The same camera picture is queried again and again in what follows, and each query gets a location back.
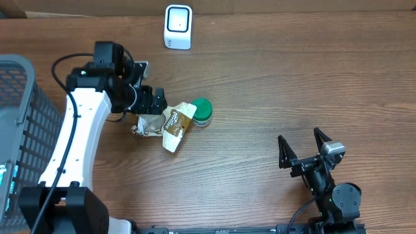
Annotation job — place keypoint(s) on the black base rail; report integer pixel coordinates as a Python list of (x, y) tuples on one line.
[(227, 230)]

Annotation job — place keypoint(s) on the grey plastic mesh basket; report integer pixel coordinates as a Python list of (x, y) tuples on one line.
[(30, 125)]

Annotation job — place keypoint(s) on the brown white snack bag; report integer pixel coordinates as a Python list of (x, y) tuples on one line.
[(170, 125)]

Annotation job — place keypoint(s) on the white barcode scanner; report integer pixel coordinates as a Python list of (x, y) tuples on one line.
[(178, 27)]

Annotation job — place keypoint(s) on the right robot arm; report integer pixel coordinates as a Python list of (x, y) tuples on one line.
[(338, 204)]

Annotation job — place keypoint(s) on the green lid jar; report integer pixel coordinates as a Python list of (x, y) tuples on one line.
[(204, 112)]

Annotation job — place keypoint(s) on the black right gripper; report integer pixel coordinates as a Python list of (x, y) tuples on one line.
[(288, 158)]

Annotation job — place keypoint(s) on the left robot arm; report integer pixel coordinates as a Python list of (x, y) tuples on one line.
[(63, 201)]

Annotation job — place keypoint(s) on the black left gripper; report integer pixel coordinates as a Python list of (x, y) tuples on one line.
[(144, 106)]

